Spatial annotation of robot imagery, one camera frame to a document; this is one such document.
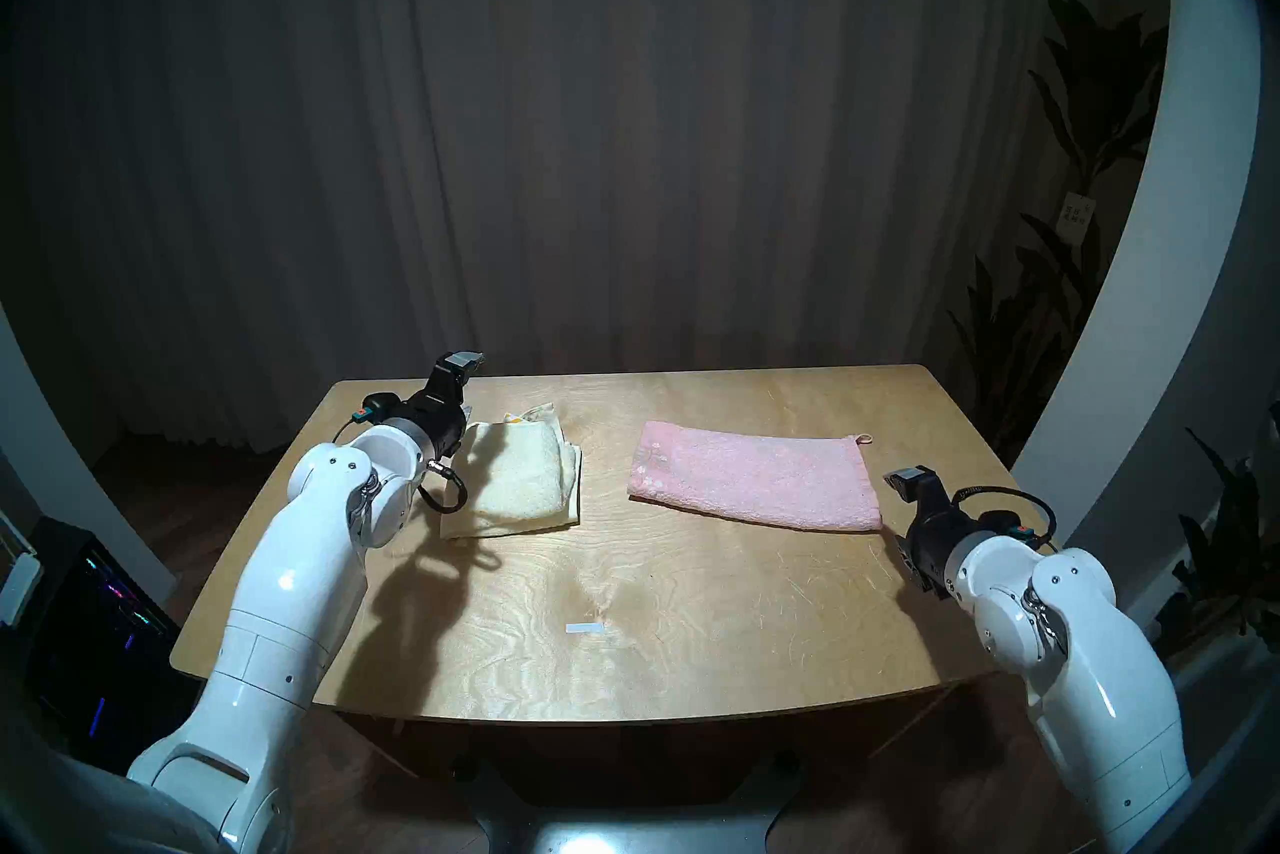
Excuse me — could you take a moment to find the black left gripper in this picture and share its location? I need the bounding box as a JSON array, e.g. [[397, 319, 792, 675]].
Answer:
[[405, 350, 485, 463]]

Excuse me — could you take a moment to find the pink terry towel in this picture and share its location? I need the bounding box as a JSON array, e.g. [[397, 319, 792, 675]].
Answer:
[[627, 420, 885, 534]]

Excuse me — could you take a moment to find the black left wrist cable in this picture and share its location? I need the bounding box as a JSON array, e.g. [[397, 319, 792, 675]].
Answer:
[[418, 460, 469, 515]]

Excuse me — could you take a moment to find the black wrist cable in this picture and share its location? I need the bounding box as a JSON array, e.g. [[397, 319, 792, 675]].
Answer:
[[418, 460, 469, 515], [950, 485, 1059, 553]]

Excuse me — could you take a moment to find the black computer tower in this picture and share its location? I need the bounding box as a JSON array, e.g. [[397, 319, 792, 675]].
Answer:
[[20, 517, 201, 773]]

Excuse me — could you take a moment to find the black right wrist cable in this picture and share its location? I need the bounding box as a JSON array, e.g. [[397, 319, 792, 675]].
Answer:
[[950, 485, 1059, 553]]

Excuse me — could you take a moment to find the dark plant in white pot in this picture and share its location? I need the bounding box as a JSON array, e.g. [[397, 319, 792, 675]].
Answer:
[[1150, 402, 1280, 663]]

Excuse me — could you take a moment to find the cream textured towel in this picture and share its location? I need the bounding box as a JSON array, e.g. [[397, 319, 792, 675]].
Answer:
[[440, 402, 583, 541]]

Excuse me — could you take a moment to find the grey pleated curtain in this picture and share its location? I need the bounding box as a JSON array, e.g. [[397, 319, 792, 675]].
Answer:
[[10, 0, 1171, 453]]

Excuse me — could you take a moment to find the tall dark leafy plant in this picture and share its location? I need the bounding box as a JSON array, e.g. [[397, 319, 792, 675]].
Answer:
[[945, 0, 1171, 468]]

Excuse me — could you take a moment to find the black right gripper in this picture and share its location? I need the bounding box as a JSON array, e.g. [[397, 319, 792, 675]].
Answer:
[[884, 466, 978, 600]]

